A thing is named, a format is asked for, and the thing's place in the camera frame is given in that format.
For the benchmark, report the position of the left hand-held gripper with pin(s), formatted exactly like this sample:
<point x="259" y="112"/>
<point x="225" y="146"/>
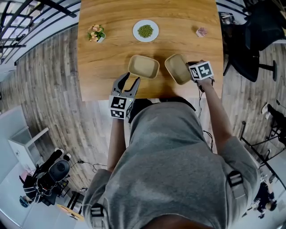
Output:
<point x="117" y="105"/>

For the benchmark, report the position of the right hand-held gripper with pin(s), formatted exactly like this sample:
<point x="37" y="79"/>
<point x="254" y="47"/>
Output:
<point x="201" y="70"/>

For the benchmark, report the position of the person's left forearm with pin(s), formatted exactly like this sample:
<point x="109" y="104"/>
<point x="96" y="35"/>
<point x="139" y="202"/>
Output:
<point x="116" y="143"/>

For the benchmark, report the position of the person's right forearm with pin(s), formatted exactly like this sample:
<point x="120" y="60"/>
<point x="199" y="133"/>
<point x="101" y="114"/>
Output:
<point x="214" y="116"/>

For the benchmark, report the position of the person's black trousers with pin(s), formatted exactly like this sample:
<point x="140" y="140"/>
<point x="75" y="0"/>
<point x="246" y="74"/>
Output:
<point x="143" y="107"/>

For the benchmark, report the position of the pink succulent in white pot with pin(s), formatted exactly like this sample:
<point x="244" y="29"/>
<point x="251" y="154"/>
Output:
<point x="201" y="32"/>

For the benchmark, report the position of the white plate of green beans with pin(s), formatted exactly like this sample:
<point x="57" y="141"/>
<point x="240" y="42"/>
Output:
<point x="145" y="30"/>

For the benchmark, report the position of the orange flowers in white pot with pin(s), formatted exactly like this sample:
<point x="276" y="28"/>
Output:
<point x="96" y="33"/>

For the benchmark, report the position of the black office chair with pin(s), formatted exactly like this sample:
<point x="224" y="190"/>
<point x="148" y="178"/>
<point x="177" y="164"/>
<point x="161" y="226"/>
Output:
<point x="252" y="38"/>

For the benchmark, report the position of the person's grey shirt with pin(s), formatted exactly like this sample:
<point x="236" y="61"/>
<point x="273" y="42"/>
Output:
<point x="172" y="170"/>

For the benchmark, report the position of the white display stand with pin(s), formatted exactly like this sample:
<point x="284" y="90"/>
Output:
<point x="24" y="145"/>

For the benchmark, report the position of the round wooden stool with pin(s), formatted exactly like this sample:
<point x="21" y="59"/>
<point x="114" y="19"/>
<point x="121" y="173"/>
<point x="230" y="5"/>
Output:
<point x="70" y="212"/>

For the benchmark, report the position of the black metal desk frame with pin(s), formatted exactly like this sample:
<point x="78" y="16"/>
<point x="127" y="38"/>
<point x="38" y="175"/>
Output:
<point x="259" y="152"/>

